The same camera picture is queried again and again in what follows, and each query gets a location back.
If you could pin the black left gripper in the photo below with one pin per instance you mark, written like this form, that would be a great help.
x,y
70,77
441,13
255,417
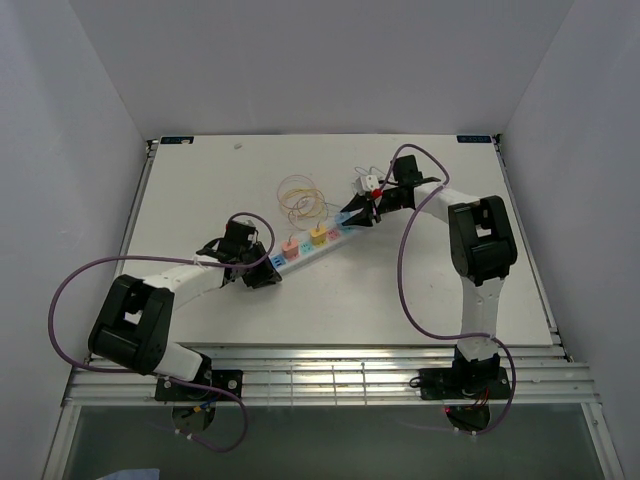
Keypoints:
x,y
265,275

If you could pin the white multicolour power strip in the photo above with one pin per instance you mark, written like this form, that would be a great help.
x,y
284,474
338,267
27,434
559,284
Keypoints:
x,y
337,237

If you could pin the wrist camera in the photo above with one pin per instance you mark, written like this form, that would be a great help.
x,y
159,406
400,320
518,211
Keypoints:
x,y
368,183
240,229

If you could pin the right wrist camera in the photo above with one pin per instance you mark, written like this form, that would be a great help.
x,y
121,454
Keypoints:
x,y
368,183

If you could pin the blue corner label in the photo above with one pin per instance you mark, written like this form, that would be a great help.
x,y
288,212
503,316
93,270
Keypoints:
x,y
474,139
177,140

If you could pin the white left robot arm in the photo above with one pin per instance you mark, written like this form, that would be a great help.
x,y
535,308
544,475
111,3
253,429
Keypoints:
x,y
133,325

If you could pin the pink charger plug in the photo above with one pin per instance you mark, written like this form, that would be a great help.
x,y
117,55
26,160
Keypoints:
x,y
290,248

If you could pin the blue right corner label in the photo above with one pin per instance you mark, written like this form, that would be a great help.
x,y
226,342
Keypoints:
x,y
474,139

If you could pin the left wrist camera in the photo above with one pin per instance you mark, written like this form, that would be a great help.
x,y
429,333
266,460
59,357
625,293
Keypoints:
x,y
240,229

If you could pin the blue left corner label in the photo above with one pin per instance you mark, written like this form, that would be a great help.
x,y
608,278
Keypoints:
x,y
177,140

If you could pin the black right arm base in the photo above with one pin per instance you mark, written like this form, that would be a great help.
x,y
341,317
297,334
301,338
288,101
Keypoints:
x,y
467,399

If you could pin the blue charger plug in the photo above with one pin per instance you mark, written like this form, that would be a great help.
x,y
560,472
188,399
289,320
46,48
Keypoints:
x,y
344,219

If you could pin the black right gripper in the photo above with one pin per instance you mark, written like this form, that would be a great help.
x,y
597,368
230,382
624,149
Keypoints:
x,y
362,218

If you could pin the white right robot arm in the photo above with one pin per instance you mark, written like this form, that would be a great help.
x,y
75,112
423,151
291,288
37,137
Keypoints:
x,y
481,244

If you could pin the aluminium rail frame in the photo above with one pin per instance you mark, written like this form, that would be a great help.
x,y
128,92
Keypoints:
x,y
273,376

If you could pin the yellow charger plug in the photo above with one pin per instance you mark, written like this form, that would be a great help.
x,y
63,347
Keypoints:
x,y
318,235

